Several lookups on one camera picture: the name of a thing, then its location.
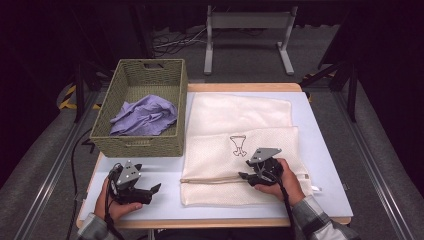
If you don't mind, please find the green woven basket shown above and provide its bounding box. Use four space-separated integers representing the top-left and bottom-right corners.
89 58 189 158

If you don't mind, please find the bundle of floor cables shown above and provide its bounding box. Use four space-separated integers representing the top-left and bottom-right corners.
152 27 208 57

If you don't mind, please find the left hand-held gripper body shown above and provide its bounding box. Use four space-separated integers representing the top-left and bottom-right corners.
108 160 154 205

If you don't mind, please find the black floor cable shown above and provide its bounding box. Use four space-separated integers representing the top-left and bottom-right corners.
68 128 93 234

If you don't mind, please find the yellow black hazard tape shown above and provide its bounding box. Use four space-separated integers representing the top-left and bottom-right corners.
58 84 102 111
301 70 337 103

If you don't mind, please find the person's left hand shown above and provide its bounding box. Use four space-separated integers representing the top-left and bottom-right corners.
94 176 144 223

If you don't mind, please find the black metal stand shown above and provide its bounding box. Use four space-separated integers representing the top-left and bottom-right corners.
73 59 114 124
299 59 359 123

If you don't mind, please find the person's right hand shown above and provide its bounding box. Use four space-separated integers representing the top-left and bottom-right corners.
253 158 306 207

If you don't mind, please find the purple garment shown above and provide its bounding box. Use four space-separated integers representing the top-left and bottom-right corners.
109 94 179 137

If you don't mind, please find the cream mesh laundry bag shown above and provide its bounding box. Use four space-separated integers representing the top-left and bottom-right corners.
179 92 323 207

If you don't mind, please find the metal floor rail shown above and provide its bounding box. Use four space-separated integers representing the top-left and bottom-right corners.
331 90 416 240
13 89 101 240

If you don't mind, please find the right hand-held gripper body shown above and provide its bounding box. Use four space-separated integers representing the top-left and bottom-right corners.
245 147 285 188

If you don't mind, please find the left hand-held gripper cable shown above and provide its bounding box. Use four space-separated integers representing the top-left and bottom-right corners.
103 164 126 240

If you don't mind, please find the right hand-held gripper cable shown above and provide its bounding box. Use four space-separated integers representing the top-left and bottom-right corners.
266 169 298 240

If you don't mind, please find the white table mat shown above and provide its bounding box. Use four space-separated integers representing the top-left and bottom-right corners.
79 91 354 222

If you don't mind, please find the hand-held gripper cable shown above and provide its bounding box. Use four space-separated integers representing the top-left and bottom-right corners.
103 164 126 240
266 169 298 240

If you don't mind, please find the grey metal stand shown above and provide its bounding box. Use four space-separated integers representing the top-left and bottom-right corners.
203 4 299 76

